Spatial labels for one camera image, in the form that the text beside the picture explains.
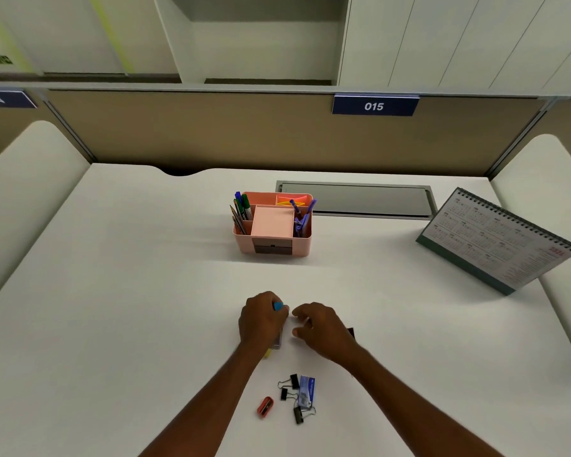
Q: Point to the person's right hand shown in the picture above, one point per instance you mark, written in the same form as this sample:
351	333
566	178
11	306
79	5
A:
328	335

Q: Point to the person's left hand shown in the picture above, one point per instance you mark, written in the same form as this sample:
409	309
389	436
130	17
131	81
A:
261	323

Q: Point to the blue staple box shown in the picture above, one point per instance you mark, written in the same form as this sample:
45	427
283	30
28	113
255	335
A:
307	391

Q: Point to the red pencil sharpener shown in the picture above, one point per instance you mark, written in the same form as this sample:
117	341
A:
265	407

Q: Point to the pink desk organizer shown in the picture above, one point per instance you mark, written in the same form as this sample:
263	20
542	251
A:
271	223

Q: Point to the black pencil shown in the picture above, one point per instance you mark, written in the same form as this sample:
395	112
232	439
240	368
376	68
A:
241	223

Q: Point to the purple hole punch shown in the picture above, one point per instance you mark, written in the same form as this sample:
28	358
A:
302	226

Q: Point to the grey pencil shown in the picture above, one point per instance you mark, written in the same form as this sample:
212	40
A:
239	221
235	218

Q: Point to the green capped white marker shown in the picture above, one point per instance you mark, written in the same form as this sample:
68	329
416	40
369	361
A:
238	206
246	204

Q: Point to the yellow sticky note pad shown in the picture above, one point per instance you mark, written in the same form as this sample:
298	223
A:
285	204

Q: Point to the dark pen colourful print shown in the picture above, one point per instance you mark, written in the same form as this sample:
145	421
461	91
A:
295	204

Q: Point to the purple gel pen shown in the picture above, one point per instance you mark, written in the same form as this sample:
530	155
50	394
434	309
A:
309	209

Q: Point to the orange sticky note pad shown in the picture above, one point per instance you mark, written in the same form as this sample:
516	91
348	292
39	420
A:
285	199

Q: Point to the pink sticky note pad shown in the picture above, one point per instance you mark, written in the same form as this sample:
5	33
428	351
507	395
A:
304	197

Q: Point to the green spiral desk calendar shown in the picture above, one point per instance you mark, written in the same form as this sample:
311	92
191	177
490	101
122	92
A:
495	237

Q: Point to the person's right forearm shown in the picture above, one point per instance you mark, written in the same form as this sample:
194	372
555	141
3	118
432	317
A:
423	409

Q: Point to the person's left forearm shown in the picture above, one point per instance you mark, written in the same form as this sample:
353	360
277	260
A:
209	404

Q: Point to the blue number sign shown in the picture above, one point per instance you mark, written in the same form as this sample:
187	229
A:
14	99
347	105

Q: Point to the white side divider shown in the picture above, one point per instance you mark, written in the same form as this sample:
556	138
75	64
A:
19	199
547	195

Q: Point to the white open shelf unit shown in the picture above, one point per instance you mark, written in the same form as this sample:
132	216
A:
266	47

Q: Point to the white panelled cabinet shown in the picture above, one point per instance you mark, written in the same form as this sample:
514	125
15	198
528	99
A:
457	38

